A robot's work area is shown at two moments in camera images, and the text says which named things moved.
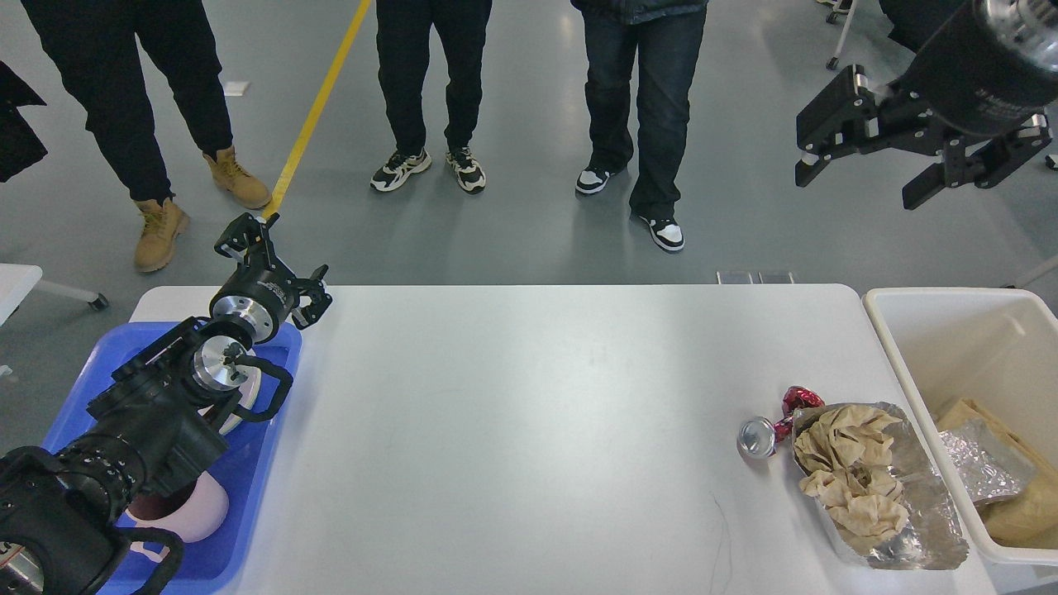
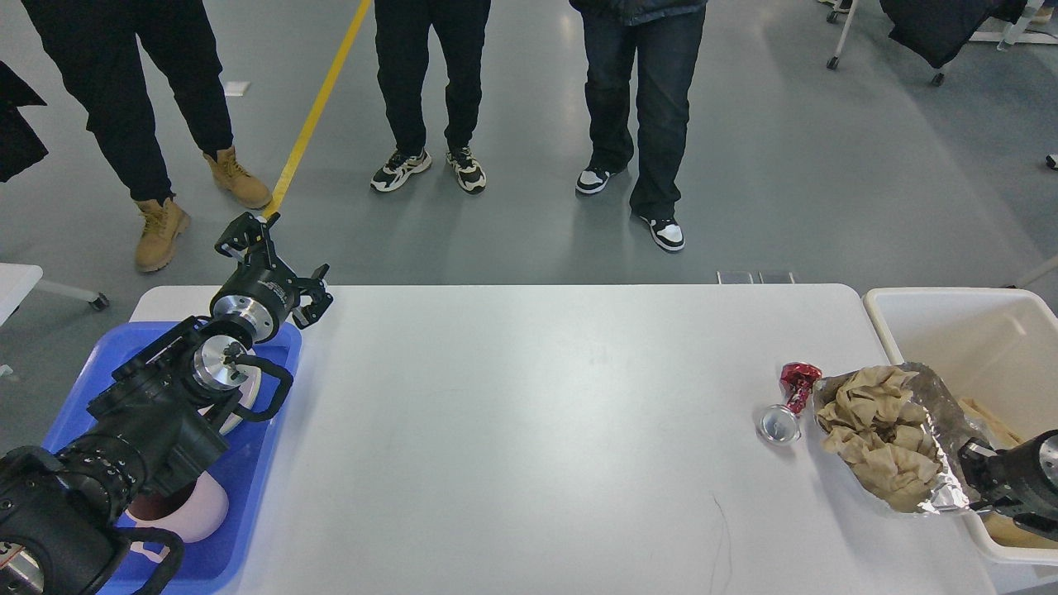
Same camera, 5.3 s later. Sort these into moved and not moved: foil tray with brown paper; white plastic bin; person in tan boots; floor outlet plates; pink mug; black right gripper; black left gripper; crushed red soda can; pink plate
Moved: foil tray with brown paper; crushed red soda can; black right gripper
Not moved: pink mug; pink plate; floor outlet plates; white plastic bin; black left gripper; person in tan boots
